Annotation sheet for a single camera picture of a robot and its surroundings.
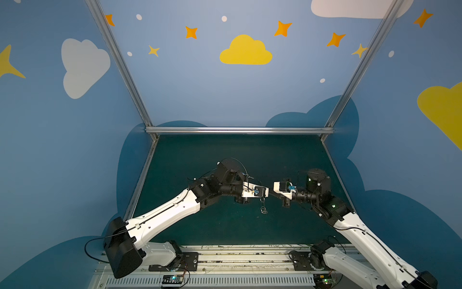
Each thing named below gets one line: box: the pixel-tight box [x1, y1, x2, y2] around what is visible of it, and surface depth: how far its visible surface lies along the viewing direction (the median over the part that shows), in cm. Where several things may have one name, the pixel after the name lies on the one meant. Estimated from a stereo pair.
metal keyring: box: [259, 196, 269, 215], surface depth 73 cm
